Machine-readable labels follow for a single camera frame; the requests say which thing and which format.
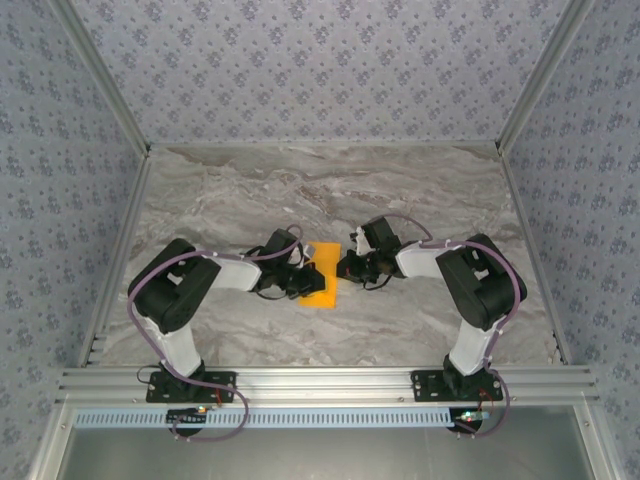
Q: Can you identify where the slotted grey cable duct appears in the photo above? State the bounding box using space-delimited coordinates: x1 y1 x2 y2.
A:
73 407 565 429

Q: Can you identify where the orange cloth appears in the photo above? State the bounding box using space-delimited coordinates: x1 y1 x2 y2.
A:
297 241 343 310

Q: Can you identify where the aluminium side rail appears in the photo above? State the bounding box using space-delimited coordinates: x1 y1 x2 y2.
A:
77 152 154 369
497 144 574 369

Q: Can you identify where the aluminium cross rail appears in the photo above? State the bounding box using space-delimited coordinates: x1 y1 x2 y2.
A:
54 365 600 405

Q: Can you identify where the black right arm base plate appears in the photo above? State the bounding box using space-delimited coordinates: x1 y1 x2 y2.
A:
410 368 503 404

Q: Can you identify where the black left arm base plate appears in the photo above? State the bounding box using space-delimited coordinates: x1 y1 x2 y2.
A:
145 368 237 404

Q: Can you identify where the aluminium frame post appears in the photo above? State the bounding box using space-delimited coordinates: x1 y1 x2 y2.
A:
49 0 153 157
494 0 599 156

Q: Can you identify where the grey metal sheet panel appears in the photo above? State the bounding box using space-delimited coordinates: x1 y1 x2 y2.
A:
29 404 616 480

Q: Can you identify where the small black adapter board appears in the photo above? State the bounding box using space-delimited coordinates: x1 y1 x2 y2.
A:
452 408 489 430
166 407 209 426

